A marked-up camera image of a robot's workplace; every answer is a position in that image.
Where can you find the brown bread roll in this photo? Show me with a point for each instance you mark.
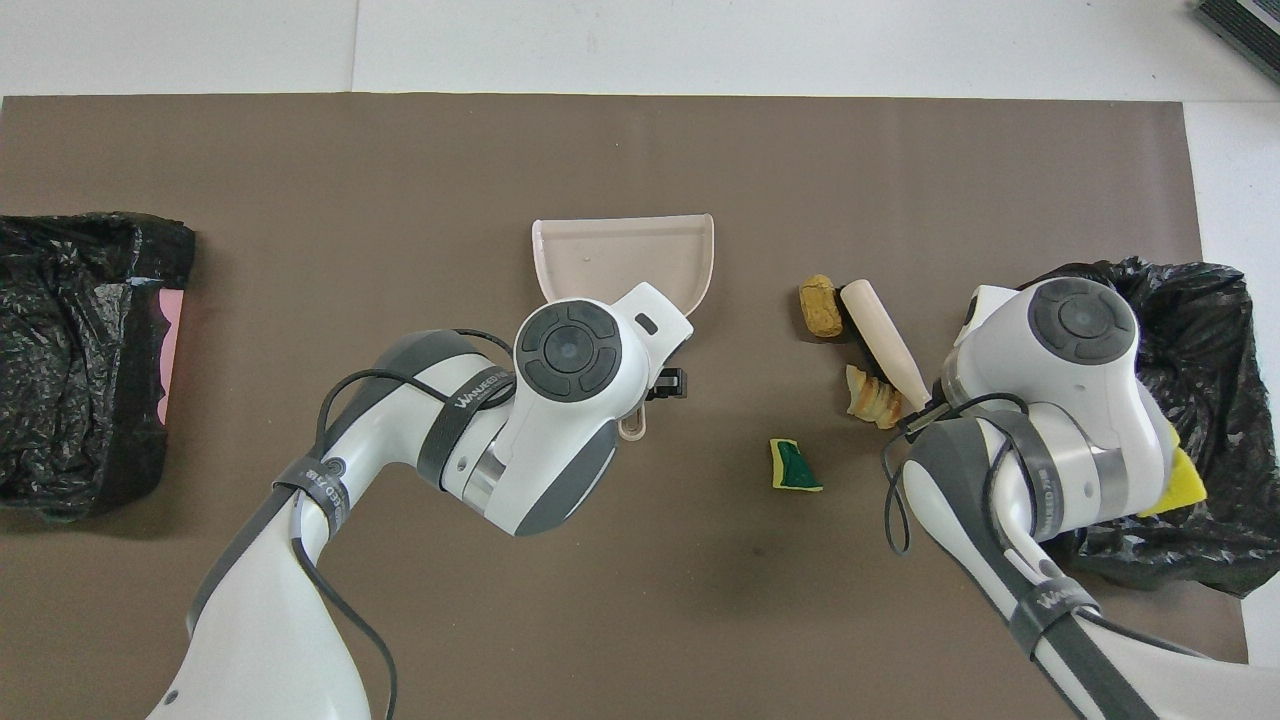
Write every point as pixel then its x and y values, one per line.
pixel 820 310

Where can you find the pink bin with black bag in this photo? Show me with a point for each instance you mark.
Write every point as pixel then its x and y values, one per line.
pixel 60 270

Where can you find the green and yellow sponge piece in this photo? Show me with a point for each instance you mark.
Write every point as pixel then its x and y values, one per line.
pixel 795 470

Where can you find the tan striped croissant piece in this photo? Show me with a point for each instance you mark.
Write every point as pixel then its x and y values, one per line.
pixel 866 403

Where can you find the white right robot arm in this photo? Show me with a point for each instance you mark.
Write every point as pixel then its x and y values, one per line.
pixel 1060 430

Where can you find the dark ribbed device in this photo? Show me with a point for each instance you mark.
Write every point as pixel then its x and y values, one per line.
pixel 1250 25

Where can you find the beige hand brush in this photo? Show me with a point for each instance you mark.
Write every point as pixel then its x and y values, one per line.
pixel 880 335

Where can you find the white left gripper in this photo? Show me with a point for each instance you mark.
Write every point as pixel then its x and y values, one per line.
pixel 660 325

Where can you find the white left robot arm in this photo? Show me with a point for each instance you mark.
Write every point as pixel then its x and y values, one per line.
pixel 540 440

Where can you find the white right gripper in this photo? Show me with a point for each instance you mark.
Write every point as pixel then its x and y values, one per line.
pixel 995 340

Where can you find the brown paper table mat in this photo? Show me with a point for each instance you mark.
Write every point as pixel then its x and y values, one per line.
pixel 300 160

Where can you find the bin covered by black bag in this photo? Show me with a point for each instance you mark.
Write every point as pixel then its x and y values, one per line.
pixel 1210 330

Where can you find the beige plastic dustpan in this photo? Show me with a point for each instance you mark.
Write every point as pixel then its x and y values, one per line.
pixel 620 255

